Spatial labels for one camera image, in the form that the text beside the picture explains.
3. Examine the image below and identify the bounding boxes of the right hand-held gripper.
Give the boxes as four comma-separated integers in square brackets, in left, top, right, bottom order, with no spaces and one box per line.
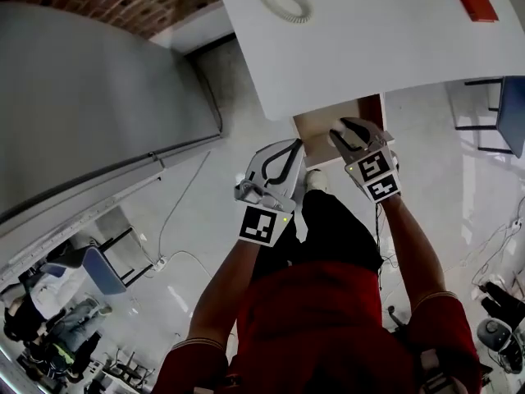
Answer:
[329,117,402,204]

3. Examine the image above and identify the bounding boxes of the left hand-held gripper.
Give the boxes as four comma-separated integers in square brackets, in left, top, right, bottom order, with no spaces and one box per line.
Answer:
[233,138,307,248]

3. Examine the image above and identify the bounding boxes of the white object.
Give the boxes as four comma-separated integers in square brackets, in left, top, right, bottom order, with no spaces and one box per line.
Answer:
[327,117,349,147]

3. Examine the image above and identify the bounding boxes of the wooden drawer with white front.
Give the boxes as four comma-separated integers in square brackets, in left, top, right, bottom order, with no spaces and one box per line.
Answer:
[291,92,389,172]

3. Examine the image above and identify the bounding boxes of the person's right forearm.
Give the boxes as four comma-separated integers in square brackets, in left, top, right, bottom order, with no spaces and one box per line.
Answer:
[377,193,449,308]

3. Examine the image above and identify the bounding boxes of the person's left forearm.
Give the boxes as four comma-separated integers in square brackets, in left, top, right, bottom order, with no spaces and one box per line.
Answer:
[187,236,264,346]

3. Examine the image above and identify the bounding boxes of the person's right white shoe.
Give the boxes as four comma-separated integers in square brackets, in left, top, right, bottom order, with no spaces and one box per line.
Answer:
[306,169,330,193]

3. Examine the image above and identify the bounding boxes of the person's black trousers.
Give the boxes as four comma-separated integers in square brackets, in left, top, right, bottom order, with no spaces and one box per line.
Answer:
[249,189,385,283]

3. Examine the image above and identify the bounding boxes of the white desk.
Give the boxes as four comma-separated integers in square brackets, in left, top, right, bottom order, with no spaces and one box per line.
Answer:
[212,0,525,123]

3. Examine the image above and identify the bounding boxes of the blue chair with black legs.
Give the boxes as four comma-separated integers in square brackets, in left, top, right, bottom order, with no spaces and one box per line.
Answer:
[454,76,525,159]

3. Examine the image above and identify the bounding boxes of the person's red shirt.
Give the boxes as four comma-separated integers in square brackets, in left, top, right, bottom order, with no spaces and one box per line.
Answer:
[152,259,486,394]

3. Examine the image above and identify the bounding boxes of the large grey workbench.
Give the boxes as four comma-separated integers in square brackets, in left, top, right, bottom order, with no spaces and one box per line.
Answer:
[0,1,226,289]

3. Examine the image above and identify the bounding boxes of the blue padded chair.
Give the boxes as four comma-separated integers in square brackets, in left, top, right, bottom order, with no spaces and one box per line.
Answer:
[39,227,155,296]

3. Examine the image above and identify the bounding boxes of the black office chair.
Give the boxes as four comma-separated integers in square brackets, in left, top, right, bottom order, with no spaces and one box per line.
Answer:
[475,280,525,371]

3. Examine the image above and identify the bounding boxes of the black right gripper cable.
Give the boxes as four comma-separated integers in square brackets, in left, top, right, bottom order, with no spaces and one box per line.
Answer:
[372,201,399,303]

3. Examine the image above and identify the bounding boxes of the long white floor cable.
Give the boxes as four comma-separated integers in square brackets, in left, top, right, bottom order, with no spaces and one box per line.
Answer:
[157,149,214,277]

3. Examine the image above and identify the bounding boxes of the white corded telephone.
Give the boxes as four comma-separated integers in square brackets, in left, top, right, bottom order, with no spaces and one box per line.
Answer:
[253,0,313,26]

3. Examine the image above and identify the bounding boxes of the tangled white floor cables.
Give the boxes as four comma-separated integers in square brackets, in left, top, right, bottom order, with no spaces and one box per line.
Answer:
[442,197,525,289]

